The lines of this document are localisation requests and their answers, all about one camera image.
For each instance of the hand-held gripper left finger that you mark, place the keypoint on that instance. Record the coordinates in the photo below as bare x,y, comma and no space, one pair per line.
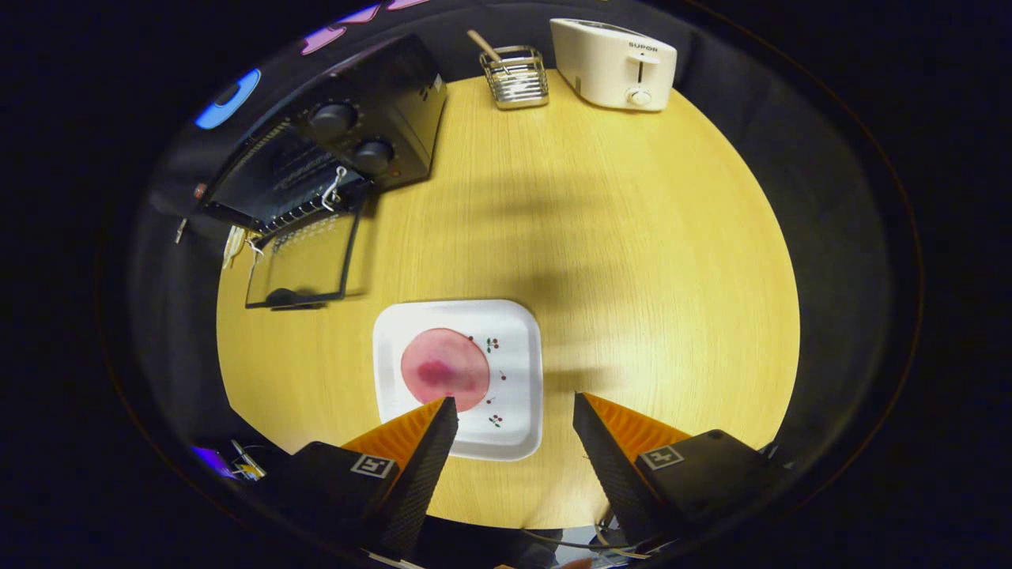
423,474

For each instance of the white square plate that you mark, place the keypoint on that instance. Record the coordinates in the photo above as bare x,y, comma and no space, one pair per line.
518,332

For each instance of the black toaster oven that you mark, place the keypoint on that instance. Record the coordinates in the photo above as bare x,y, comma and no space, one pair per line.
395,103

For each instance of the silver cloth clip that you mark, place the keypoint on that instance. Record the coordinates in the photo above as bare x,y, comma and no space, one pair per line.
181,230

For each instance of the white pop-up toaster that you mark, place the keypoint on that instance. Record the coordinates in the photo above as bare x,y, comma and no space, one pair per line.
609,63

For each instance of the wooden spoon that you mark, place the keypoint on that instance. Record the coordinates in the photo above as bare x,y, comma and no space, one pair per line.
482,44

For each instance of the white divided snack dish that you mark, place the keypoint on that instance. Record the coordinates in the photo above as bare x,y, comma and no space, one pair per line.
234,246

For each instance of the round pink ham slice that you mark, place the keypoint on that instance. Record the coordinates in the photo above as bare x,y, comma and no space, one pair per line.
447,367

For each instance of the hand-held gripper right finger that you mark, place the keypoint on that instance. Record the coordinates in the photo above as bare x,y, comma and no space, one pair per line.
609,466

